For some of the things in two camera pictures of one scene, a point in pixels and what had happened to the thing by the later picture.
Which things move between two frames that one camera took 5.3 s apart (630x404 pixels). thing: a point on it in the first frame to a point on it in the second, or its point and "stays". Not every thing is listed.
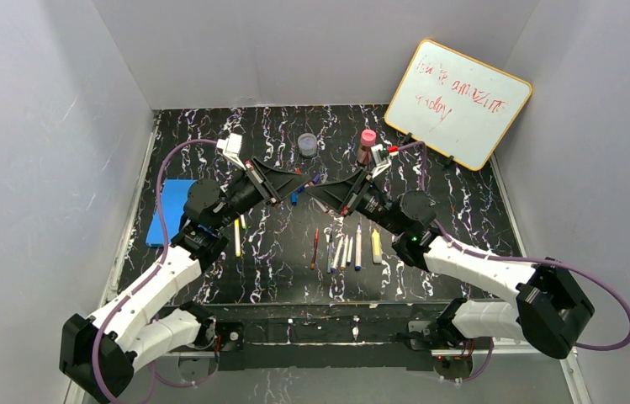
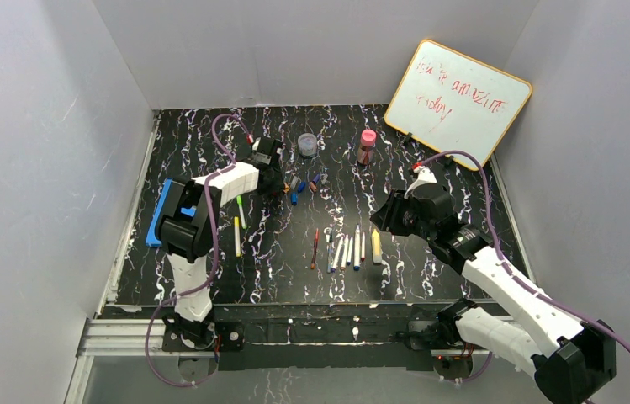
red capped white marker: x=324 y=208 to x=362 y=258
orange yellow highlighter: x=376 y=247 stays
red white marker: x=315 y=248 stays
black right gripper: x=359 y=192 to x=388 y=217
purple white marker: x=337 y=254 stays
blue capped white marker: x=358 y=248 stays
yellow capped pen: x=237 y=237 stays
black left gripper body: x=262 y=182 to x=274 y=182
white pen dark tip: x=349 y=253 stays
